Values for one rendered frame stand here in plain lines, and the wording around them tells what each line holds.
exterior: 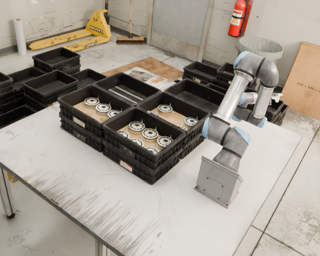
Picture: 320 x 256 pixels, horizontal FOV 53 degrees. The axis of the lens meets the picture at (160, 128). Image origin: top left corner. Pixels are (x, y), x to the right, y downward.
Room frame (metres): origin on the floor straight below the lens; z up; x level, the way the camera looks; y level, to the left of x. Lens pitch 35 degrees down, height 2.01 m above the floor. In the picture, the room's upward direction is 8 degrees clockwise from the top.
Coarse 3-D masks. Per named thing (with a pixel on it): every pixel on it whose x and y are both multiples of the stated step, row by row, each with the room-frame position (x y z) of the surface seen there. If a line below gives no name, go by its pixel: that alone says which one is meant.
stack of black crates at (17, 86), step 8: (16, 72) 2.78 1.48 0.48; (24, 72) 2.86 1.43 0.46; (32, 72) 2.93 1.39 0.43; (40, 72) 2.87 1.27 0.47; (16, 80) 2.77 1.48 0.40; (24, 80) 2.82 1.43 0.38; (16, 88) 2.65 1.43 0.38; (16, 96) 2.48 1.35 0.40; (16, 104) 2.49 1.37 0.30; (24, 104) 2.53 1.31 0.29
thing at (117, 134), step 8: (128, 112) 1.66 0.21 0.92; (144, 112) 1.68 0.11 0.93; (112, 120) 1.55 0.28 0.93; (160, 120) 1.61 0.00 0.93; (104, 128) 1.48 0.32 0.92; (176, 128) 1.56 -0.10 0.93; (120, 136) 1.41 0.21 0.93; (184, 136) 1.51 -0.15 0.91; (136, 144) 1.35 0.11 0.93; (168, 144) 1.39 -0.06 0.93; (144, 152) 1.31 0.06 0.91; (160, 152) 1.31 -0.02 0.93
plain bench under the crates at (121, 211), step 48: (0, 144) 1.46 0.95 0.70; (48, 144) 1.52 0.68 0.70; (288, 144) 1.87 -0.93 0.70; (0, 192) 1.46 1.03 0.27; (48, 192) 1.14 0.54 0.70; (96, 192) 1.19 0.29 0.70; (144, 192) 1.23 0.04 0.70; (192, 192) 1.28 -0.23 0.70; (240, 192) 1.33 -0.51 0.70; (96, 240) 0.99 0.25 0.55; (144, 240) 0.93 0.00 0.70; (192, 240) 0.96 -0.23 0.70; (240, 240) 1.00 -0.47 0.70
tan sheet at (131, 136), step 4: (124, 128) 1.62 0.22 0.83; (128, 128) 1.63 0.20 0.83; (128, 132) 1.59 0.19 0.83; (132, 136) 1.55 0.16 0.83; (136, 136) 1.56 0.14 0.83; (140, 136) 1.56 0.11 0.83; (160, 136) 1.59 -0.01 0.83; (144, 144) 1.49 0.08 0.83; (148, 144) 1.49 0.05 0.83; (152, 144) 1.50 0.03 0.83; (156, 148) 1.47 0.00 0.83
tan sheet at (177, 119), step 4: (156, 108) 1.91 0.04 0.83; (156, 112) 1.86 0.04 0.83; (172, 112) 1.88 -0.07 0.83; (176, 112) 1.89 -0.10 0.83; (160, 116) 1.81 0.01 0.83; (164, 116) 1.82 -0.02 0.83; (168, 116) 1.83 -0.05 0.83; (172, 116) 1.83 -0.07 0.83; (176, 116) 1.84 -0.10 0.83; (180, 116) 1.85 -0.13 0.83; (184, 116) 1.85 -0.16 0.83; (168, 120) 1.78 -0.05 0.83; (172, 120) 1.78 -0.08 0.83; (176, 120) 1.79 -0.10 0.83; (180, 120) 1.80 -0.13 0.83; (176, 124) 1.74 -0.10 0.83; (180, 124) 1.75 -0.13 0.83
